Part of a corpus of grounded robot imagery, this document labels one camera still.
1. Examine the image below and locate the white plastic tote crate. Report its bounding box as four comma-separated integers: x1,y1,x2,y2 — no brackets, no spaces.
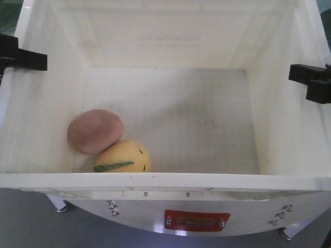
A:
1,1,330,199

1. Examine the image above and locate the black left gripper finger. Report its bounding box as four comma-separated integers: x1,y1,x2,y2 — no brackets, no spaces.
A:
1,34,48,71

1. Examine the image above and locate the pink plush ball toy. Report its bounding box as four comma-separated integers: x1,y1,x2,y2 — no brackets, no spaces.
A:
67,109,125,155

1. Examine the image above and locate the red warning label plate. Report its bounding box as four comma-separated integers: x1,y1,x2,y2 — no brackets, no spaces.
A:
164,210,231,232

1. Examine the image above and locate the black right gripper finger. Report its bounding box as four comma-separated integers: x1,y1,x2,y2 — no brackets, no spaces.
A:
288,64,330,84
306,80,331,104

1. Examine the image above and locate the yellow plush ball toy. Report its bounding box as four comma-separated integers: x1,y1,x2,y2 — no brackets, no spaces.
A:
93,141,152,173

